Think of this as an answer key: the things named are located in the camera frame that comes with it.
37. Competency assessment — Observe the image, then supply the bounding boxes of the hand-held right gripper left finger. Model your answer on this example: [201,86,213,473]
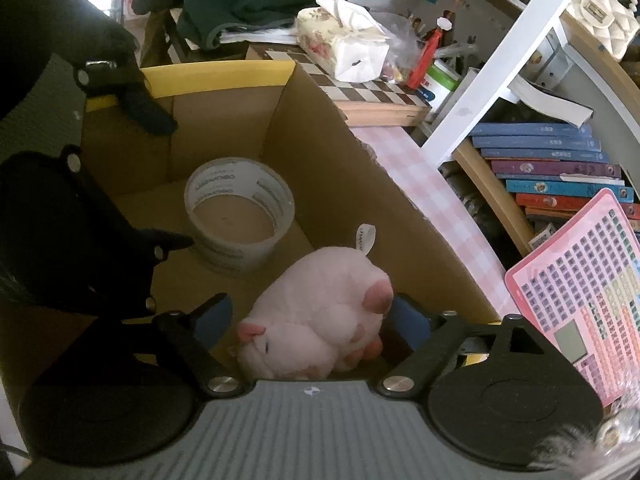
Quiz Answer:
[152,292,251,397]

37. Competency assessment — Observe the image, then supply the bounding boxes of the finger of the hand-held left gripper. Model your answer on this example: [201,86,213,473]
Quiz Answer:
[135,229,196,263]
[72,57,179,137]

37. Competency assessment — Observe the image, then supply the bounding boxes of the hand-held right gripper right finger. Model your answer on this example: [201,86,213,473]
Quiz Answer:
[377,294,551,401]

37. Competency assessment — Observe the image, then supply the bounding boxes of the clear tape roll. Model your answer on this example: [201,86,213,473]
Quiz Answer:
[183,157,297,276]

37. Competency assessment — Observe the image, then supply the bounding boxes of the pink plush toy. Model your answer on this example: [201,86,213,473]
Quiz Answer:
[236,223,396,381]

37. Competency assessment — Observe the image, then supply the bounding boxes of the cardboard box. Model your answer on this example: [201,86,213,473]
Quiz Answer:
[0,60,503,411]

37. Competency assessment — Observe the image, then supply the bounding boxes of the dark wooden chair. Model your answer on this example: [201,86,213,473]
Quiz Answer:
[140,7,251,68]

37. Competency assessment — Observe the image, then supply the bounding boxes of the pink checked tablecloth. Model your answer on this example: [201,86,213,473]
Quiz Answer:
[350,125,521,321]

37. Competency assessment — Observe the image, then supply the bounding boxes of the white papers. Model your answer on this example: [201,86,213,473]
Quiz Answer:
[220,27,301,46]

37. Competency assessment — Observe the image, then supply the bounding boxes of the dark green clothing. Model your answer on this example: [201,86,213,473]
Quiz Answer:
[177,0,326,51]

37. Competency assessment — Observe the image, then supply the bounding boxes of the wooden bookshelf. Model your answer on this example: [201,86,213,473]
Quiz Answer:
[420,0,640,256]

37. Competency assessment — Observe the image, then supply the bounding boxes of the pink toy keyboard tablet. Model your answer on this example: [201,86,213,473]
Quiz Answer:
[504,187,640,408]

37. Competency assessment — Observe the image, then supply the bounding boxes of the grey fluffy trinket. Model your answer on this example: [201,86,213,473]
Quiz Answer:
[535,395,640,473]

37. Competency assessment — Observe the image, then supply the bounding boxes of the stack of books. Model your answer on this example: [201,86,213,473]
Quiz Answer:
[470,122,640,233]

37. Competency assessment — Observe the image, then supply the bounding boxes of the floral tissue pack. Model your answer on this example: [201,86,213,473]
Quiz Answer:
[295,0,391,82]

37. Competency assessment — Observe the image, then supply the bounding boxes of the wooden checkerboard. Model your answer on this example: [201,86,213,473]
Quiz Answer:
[247,44,433,127]

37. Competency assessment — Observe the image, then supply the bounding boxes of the green white can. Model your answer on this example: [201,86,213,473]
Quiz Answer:
[422,57,463,111]

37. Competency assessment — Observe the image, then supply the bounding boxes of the white open book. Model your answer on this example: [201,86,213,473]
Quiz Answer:
[510,75,596,128]

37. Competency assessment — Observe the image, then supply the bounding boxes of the clear plastic bag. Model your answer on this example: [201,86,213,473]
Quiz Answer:
[370,12,426,83]

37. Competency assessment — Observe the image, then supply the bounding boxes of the white quilted handbag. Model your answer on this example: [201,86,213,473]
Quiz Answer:
[565,0,640,61]

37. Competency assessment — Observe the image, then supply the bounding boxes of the white shelf frame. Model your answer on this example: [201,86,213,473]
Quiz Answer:
[422,0,608,168]

